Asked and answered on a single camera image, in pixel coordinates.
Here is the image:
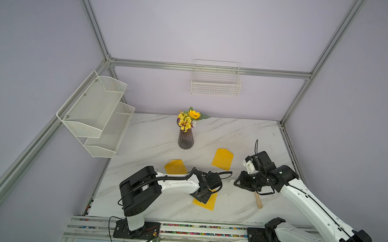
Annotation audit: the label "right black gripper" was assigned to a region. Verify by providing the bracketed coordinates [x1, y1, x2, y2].
[234, 169, 267, 191]

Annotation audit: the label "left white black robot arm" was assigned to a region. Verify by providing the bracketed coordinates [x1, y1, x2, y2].
[118, 166, 223, 232]

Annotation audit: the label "yellow artificial flowers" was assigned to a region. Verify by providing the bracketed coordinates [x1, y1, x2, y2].
[177, 107, 210, 133]

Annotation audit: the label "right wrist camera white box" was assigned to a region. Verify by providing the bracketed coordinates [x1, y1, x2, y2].
[243, 159, 257, 174]

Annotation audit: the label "white mesh shelf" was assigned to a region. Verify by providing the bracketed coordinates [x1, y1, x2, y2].
[84, 102, 135, 158]
[56, 71, 127, 139]

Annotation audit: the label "white mesh lower shelf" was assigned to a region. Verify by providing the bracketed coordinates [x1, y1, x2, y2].
[84, 102, 135, 158]

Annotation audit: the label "yellow envelope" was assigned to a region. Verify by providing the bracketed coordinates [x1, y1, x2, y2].
[211, 148, 234, 171]
[192, 193, 218, 211]
[164, 159, 188, 175]

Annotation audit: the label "white wire wall basket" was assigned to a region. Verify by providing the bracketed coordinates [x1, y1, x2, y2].
[191, 59, 241, 97]

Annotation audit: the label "white mesh upper shelf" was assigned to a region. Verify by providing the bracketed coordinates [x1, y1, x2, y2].
[56, 71, 127, 139]

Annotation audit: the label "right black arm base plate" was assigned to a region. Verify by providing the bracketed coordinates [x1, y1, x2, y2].
[247, 227, 281, 242]

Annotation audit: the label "dark ribbed vase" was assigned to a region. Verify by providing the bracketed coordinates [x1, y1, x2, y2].
[178, 129, 194, 150]

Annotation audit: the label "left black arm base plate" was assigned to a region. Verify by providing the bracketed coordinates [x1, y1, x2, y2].
[111, 219, 162, 240]

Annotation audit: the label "green head wooden hammer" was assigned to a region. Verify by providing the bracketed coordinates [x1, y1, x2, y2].
[254, 192, 263, 209]

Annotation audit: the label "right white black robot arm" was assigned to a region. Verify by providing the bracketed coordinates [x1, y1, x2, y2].
[234, 151, 372, 242]

